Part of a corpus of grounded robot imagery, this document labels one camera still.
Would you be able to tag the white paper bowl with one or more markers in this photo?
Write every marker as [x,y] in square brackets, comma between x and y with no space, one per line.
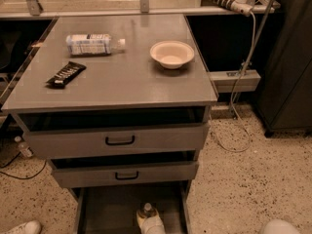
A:
[172,54]

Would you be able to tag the metal rail frame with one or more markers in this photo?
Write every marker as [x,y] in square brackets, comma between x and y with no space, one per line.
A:
[97,0]

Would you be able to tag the lying white labelled bottle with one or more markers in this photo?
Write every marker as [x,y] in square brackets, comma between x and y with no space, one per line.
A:
[93,44]

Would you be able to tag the black snack bar wrapper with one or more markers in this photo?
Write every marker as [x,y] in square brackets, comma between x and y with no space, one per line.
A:
[65,75]

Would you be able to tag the clear plastic water bottle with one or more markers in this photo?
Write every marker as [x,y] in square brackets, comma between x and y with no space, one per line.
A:
[147,210]

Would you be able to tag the grey top drawer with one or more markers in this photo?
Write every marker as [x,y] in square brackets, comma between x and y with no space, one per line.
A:
[75,134]

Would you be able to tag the grey drawer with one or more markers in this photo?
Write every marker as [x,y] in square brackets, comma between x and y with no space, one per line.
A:
[125,169]
[75,134]
[113,209]

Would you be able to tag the grey bottom drawer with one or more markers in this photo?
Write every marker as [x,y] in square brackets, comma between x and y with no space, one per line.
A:
[113,209]

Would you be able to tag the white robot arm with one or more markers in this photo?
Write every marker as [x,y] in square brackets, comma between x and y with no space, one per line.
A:
[275,226]

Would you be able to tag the white power strip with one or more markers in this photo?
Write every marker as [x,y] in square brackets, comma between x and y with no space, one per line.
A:
[238,6]

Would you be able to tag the grey middle drawer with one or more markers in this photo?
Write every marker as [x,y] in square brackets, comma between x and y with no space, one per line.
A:
[125,169]

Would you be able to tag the small bottle on floor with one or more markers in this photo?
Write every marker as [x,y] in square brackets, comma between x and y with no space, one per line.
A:
[23,147]

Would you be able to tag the white shoe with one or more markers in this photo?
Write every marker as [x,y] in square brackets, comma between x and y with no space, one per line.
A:
[31,227]

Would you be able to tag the grey metal beam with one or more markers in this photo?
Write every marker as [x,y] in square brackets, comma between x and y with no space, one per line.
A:
[232,81]

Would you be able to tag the grey drawer cabinet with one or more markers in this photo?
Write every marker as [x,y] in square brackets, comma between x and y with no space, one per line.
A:
[128,80]

